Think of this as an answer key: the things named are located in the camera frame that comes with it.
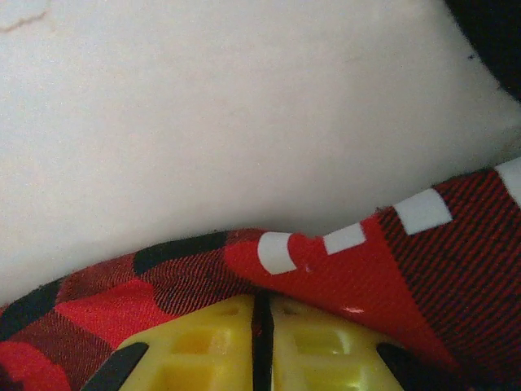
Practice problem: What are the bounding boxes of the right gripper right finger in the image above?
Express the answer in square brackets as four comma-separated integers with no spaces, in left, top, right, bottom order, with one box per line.
[268,296,451,391]

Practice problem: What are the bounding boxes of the red black plaid shirt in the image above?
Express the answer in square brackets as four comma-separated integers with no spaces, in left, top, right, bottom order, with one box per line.
[0,160,521,391]

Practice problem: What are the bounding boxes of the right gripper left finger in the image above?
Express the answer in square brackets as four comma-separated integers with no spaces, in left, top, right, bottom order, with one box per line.
[81,293,262,391]

